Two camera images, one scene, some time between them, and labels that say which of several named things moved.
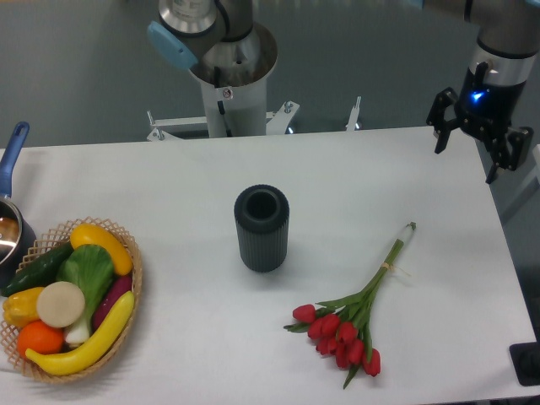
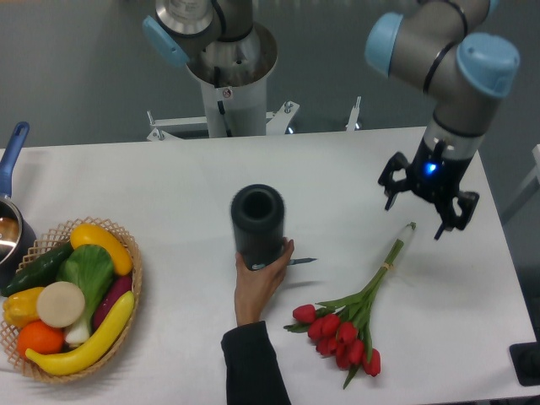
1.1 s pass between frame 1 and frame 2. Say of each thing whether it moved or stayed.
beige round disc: stayed
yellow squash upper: stayed
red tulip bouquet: stayed
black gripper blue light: moved
